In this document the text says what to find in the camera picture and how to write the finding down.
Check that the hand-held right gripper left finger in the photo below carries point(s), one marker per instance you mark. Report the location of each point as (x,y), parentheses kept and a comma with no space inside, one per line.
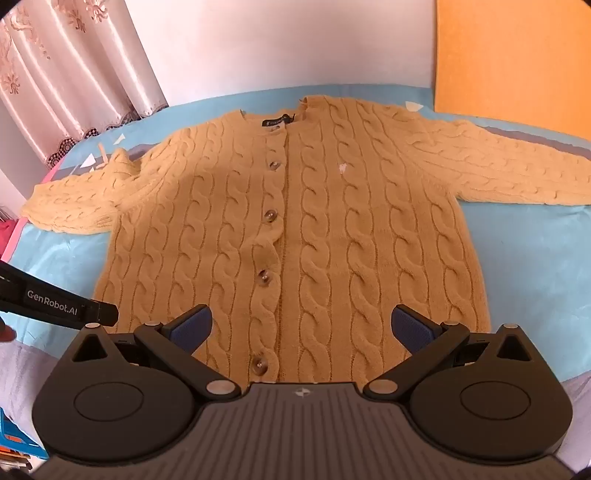
(193,327)

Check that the orange wooden board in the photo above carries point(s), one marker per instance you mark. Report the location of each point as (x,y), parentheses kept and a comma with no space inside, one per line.
(512,60)

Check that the person's left hand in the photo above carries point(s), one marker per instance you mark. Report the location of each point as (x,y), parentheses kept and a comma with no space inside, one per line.
(4,331)

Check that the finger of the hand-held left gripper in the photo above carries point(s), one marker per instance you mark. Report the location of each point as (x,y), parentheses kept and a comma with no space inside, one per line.
(105,314)

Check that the blue and grey printed bedsheet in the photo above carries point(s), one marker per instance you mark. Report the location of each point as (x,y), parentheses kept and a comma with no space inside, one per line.
(517,258)

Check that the pink mattress edge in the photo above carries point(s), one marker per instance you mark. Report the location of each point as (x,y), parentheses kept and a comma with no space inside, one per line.
(27,210)

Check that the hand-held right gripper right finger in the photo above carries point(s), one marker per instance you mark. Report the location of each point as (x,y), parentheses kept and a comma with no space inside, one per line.
(408,328)

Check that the pink clothes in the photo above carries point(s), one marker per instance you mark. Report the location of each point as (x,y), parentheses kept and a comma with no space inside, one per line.
(5,237)

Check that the blue box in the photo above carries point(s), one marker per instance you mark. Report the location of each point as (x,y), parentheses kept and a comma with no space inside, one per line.
(16,436)

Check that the pink embroidered curtain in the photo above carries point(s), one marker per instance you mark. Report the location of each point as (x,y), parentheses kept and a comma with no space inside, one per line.
(60,69)

